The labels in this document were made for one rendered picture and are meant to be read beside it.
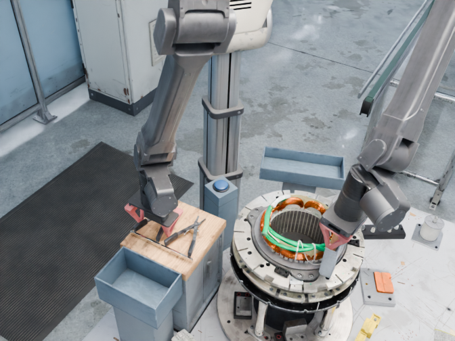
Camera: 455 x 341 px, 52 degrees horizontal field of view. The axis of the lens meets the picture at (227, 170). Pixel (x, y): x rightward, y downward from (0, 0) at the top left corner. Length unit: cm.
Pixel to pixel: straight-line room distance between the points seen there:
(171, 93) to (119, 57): 249
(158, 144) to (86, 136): 242
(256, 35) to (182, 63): 58
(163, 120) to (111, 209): 193
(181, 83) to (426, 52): 42
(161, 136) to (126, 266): 44
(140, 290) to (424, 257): 93
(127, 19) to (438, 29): 246
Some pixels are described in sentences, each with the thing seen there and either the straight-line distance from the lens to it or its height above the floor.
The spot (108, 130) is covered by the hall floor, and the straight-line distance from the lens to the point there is 336.
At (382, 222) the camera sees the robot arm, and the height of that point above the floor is 137.
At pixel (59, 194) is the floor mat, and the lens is 292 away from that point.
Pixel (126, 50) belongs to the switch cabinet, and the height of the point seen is 51.
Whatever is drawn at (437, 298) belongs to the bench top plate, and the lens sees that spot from 157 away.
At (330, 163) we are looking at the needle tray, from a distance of 149.
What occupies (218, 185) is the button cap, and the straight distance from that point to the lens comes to 134.
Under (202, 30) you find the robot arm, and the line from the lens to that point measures 69.
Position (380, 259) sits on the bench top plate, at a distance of 160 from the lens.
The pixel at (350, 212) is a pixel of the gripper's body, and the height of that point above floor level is 132.
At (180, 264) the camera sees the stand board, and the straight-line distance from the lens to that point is 113.
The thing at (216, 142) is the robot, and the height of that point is 106.
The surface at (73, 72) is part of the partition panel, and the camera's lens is 366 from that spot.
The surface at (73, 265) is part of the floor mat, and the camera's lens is 254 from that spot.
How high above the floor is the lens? 196
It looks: 41 degrees down
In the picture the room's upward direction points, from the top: 3 degrees clockwise
